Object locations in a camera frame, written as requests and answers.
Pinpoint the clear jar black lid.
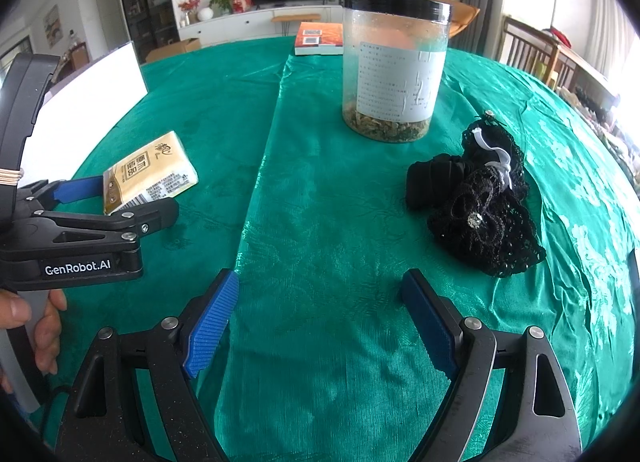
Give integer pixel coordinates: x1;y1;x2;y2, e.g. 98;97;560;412
342;0;451;143

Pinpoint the red flower vase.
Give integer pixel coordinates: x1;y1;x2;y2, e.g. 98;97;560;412
178;0;201;26

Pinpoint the orange book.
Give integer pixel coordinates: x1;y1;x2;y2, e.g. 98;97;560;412
294;22;344;55

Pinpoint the white cardboard storage box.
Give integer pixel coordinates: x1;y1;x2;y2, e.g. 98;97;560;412
20;42;148;187

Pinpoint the person's left hand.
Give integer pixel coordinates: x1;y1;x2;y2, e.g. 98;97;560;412
0;289;67;375

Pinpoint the small wooden bench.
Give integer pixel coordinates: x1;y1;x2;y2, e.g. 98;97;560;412
271;13;321;36

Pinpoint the white tv cabinet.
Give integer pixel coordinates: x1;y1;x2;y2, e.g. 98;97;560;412
179;4;343;47

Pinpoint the yellow tissue pack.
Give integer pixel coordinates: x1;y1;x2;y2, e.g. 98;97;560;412
102;131;198;215

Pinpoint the green satin tablecloth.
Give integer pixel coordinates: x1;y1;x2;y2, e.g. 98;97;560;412
51;38;639;461

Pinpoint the brown cardboard box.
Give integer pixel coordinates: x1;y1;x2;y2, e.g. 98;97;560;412
145;38;201;63

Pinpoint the orange lounge chair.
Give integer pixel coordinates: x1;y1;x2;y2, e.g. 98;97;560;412
433;0;480;38

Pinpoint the wooden railing bench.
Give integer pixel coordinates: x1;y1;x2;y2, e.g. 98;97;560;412
497;16;620;112

